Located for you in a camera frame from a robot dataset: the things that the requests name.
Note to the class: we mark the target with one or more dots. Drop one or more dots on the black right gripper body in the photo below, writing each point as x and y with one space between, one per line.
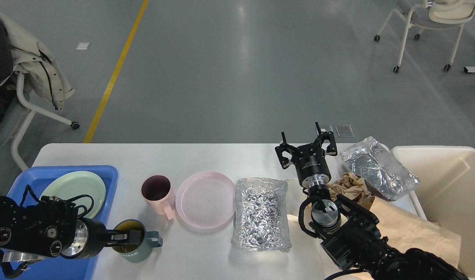
311 166

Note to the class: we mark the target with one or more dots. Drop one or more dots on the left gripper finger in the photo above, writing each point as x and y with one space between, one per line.
123 236

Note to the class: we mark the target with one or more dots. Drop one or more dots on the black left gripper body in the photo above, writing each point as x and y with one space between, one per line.
90 238

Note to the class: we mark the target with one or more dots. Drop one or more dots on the teal mug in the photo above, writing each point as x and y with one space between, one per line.
138 252

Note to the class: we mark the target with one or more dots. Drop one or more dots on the pink mug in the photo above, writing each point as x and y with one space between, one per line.
159 195

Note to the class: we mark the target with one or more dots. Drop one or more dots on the pink plate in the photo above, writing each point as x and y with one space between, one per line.
206 200

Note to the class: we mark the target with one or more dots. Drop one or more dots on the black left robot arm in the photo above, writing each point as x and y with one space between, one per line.
48 227

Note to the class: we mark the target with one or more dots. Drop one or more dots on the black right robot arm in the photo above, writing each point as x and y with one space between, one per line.
348 231

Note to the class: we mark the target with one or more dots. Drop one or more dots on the floor outlet plate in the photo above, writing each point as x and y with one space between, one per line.
345 131

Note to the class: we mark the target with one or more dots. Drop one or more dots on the crumpled brown paper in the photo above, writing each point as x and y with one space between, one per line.
352 187

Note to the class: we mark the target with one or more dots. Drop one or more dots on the blue plastic tray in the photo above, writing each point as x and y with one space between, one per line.
39 178

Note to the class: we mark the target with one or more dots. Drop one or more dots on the foil bag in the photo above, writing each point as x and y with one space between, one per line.
369 159

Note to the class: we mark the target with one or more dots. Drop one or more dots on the light green plate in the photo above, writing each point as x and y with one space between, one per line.
77 183

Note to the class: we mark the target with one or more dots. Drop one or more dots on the crumpled foil tray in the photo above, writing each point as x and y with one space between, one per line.
260 215

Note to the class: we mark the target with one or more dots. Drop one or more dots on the brown paper bag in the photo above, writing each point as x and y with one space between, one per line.
406 230

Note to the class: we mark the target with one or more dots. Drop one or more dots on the cream plastic bin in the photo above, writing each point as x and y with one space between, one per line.
446 192

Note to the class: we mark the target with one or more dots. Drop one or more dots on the white chair with jacket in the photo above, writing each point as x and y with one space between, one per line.
29 111

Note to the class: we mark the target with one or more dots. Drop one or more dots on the white bar on floor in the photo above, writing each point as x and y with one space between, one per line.
474 69

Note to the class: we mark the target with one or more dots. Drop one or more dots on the white rolling chair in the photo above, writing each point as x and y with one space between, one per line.
431 15

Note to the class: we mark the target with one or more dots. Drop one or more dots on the white paper on floor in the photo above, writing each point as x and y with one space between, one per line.
83 46

